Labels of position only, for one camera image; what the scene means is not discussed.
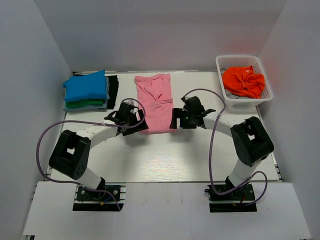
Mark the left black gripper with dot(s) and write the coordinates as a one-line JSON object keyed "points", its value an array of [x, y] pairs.
{"points": [[140, 114]]}

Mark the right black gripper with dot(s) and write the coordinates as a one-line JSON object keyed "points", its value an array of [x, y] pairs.
{"points": [[178, 113]]}

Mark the pink t shirt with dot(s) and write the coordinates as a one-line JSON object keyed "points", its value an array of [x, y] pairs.
{"points": [[155, 94]]}

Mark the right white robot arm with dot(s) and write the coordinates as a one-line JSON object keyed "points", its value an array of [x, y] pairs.
{"points": [[251, 141]]}

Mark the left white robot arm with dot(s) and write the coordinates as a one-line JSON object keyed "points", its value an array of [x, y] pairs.
{"points": [[71, 153]]}

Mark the light blue folded t shirt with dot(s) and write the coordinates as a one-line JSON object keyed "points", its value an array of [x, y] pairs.
{"points": [[104, 106]]}

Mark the black folded t shirt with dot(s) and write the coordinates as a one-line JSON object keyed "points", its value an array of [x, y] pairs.
{"points": [[113, 88]]}

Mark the grey t shirt in basket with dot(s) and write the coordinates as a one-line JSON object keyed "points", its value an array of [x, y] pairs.
{"points": [[228, 93]]}

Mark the white plastic basket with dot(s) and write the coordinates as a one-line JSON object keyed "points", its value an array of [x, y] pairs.
{"points": [[224, 62]]}

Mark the orange t shirt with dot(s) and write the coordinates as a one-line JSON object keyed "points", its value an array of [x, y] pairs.
{"points": [[243, 81]]}

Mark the green folded t shirt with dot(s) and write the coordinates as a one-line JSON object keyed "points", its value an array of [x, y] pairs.
{"points": [[85, 103]]}

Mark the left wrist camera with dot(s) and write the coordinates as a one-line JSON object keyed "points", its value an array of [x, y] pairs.
{"points": [[130, 102]]}

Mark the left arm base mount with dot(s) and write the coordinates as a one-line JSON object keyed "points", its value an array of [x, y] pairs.
{"points": [[91, 201]]}

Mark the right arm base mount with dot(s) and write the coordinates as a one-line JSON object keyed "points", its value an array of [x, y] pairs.
{"points": [[239, 201]]}

